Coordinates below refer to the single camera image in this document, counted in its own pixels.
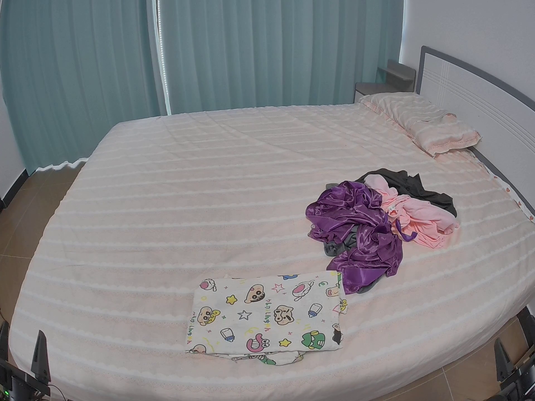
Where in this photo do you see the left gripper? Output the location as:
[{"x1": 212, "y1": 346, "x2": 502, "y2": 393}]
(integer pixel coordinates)
[{"x1": 0, "y1": 321, "x2": 52, "y2": 401}]

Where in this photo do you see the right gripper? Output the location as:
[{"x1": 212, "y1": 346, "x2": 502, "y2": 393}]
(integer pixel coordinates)
[{"x1": 494, "y1": 338, "x2": 535, "y2": 401}]

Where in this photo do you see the white printed pyjama top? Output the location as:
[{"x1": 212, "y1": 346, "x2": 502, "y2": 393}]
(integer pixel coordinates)
[{"x1": 185, "y1": 271, "x2": 350, "y2": 366}]

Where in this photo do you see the pile of clothes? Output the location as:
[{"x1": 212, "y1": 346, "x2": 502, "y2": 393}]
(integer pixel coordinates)
[{"x1": 305, "y1": 167, "x2": 460, "y2": 295}]

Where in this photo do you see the bed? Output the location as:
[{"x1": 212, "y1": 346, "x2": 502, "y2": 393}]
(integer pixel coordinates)
[{"x1": 8, "y1": 45, "x2": 535, "y2": 401}]

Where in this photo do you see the pale pink pillow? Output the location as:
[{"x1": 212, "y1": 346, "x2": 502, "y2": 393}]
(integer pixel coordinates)
[{"x1": 359, "y1": 92, "x2": 482, "y2": 158}]

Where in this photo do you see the grey bedside table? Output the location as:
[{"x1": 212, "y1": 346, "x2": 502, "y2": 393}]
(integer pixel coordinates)
[{"x1": 354, "y1": 59, "x2": 417, "y2": 96}]

